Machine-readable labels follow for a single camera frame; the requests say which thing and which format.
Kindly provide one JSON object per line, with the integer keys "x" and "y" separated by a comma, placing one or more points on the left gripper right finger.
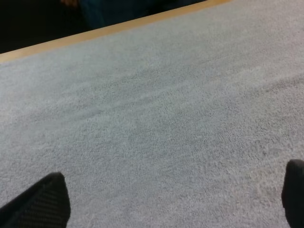
{"x": 295, "y": 190}

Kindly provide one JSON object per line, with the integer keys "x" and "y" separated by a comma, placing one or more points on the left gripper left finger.
{"x": 40, "y": 206}

